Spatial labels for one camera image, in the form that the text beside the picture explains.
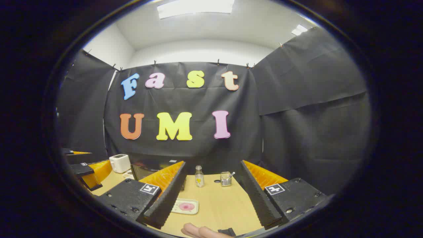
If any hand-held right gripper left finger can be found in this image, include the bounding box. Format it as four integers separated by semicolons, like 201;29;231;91
98;161;187;229

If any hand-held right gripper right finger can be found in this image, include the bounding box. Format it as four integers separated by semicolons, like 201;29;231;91
234;160;327;230

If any white plate with pink food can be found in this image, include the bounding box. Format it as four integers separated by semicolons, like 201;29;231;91
171;198;199;215

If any black backdrop cloth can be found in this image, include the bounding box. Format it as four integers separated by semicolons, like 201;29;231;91
56;26;372;195

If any clear glass bottle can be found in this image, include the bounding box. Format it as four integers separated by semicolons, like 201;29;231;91
195;165;205;188

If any small ceiling light panel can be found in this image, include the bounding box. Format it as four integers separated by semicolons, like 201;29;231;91
291;24;308;36

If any black electric oven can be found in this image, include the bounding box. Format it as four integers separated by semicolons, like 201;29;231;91
131;160;186;191

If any white toaster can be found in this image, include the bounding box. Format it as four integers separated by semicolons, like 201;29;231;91
109;154;131;174

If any large ceiling light panel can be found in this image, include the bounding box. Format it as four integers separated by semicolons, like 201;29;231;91
157;0;235;19

